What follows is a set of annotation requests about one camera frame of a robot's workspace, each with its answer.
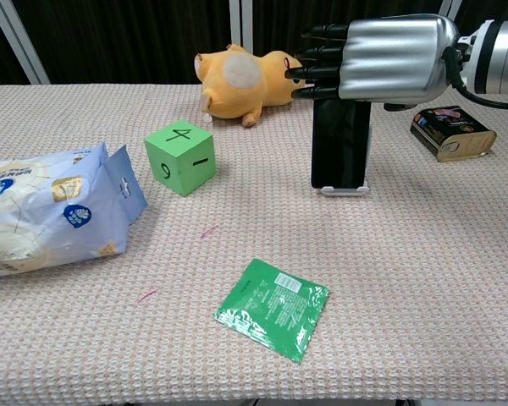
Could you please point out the yellow plush toy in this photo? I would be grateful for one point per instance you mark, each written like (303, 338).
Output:
(237, 84)

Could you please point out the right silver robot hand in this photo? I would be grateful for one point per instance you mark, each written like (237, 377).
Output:
(389, 59)

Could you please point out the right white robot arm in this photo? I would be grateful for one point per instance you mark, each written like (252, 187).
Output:
(497, 55)

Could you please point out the black curtain panel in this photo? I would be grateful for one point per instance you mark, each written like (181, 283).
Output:
(123, 38)
(495, 10)
(0, 59)
(288, 17)

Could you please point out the blue white wipes pack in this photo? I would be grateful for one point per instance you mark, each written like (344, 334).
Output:
(46, 207)

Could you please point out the green foil sachet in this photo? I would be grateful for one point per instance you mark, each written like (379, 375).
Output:
(275, 308)

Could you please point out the beige waffle tablecloth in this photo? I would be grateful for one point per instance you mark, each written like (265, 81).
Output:
(364, 275)

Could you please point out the grey frame post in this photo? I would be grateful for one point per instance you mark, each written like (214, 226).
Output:
(19, 40)
(451, 8)
(241, 21)

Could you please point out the black gold meat tin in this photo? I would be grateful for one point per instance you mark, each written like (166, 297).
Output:
(453, 131)

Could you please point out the green numbered cube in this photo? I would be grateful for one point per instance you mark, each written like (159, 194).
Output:
(180, 156)

